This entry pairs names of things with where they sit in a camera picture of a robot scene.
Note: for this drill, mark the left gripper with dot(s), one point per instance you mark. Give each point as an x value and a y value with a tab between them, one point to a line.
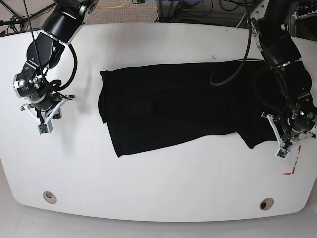
301	125

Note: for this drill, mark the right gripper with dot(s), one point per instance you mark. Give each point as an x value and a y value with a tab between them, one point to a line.
46	108

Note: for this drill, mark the black printed T-shirt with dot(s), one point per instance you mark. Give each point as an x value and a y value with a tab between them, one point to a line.
156	106

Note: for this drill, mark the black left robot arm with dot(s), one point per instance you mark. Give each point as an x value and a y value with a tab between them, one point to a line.
269	22

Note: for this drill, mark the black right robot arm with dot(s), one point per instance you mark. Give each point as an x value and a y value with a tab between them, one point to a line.
43	54

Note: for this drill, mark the red tape marking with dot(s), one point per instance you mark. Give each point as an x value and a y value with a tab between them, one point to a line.
292	169

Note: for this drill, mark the right table grommet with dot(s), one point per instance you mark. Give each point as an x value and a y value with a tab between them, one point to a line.
266	204

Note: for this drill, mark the table grommet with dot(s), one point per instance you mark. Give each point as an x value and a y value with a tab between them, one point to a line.
49	197
266	204

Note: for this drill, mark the left table grommet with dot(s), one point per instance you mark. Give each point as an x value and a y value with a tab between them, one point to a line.
49	197

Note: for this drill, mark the white power strip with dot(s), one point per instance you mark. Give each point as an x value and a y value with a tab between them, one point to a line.
305	11

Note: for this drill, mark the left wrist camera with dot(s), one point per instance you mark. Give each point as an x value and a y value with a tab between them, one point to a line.
282	153

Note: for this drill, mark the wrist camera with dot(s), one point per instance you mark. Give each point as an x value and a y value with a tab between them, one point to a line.
45	128
282	153

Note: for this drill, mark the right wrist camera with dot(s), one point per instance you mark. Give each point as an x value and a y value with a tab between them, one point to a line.
45	128

